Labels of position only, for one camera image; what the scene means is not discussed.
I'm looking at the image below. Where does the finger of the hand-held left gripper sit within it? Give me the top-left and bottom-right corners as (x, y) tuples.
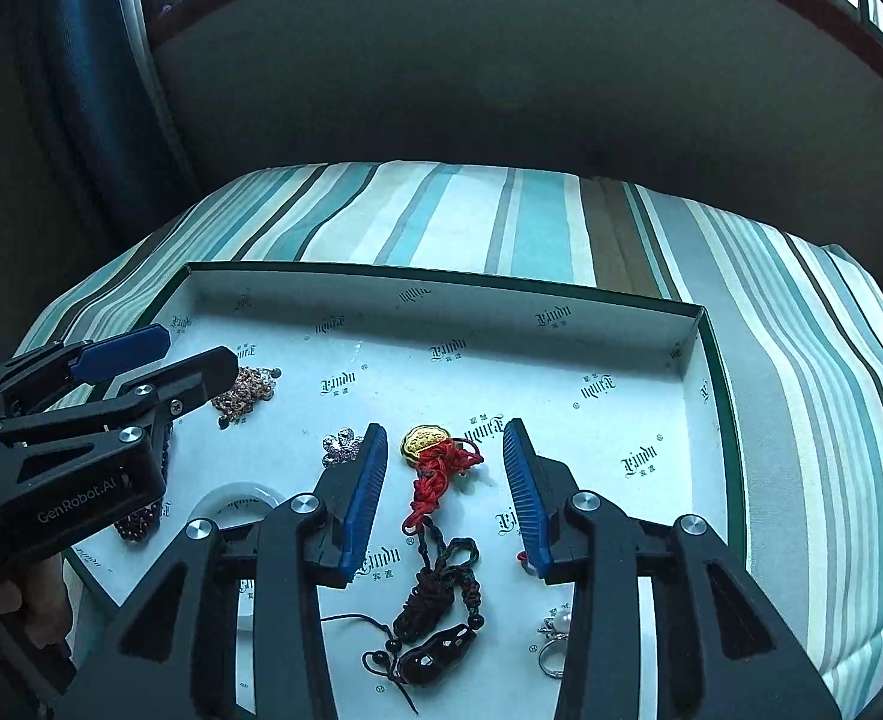
(0, 346), (240, 488)
(0, 324), (172, 421)

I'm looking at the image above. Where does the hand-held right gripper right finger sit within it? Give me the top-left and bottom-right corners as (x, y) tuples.
(501, 418), (843, 720)

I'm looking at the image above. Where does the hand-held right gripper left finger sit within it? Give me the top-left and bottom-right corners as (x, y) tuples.
(58, 422), (391, 720)

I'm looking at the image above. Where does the silver flower brooch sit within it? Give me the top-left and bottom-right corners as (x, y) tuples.
(321, 427), (360, 470)

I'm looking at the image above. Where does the copper chain necklace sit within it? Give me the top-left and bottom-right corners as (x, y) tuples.
(212, 366), (276, 428)

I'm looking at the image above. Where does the gold pendant with red knot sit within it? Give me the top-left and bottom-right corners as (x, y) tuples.
(400, 426), (487, 533)

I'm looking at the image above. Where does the dark bead bracelet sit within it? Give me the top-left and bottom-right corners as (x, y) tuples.
(115, 420), (177, 542)

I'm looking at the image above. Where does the white bangle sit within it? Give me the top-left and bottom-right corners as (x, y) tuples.
(186, 481), (292, 642)

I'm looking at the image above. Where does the dark cord pendant necklace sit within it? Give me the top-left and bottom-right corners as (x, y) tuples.
(321, 536), (483, 717)

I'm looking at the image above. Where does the silver pearl ring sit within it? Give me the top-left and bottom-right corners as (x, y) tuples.
(537, 610), (574, 680)

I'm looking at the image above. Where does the green-edged white printed tray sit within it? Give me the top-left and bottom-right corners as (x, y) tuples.
(62, 262), (749, 720)

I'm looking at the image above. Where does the person's left hand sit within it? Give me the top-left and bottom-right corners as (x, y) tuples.
(0, 555), (74, 650)

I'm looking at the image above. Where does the dark blue curtain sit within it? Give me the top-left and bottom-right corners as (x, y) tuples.
(32, 0), (198, 260)

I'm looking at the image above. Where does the striped tablecloth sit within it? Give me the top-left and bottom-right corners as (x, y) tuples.
(17, 160), (883, 706)

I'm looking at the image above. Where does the window with wooden sill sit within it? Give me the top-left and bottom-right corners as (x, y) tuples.
(137, 0), (883, 121)

